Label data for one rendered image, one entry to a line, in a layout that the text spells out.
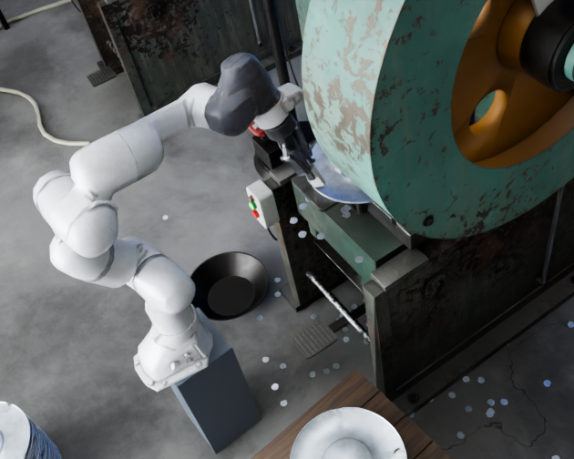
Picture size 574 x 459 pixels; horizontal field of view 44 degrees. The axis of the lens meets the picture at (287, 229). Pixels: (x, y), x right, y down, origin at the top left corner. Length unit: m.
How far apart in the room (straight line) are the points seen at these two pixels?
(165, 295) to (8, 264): 1.52
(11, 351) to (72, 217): 1.45
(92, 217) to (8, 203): 1.95
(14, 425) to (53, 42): 2.43
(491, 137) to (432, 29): 0.45
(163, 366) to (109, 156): 0.70
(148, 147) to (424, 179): 0.56
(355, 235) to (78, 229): 0.77
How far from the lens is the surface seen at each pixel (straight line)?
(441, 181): 1.27
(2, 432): 2.37
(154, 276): 1.68
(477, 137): 1.41
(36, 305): 2.91
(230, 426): 2.28
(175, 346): 1.90
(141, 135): 1.47
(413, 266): 1.82
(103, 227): 1.42
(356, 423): 1.90
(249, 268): 2.66
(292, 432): 1.95
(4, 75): 4.13
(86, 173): 1.43
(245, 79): 1.57
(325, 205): 1.79
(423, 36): 1.04
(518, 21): 1.28
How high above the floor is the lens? 2.10
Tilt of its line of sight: 49 degrees down
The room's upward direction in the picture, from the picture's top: 14 degrees counter-clockwise
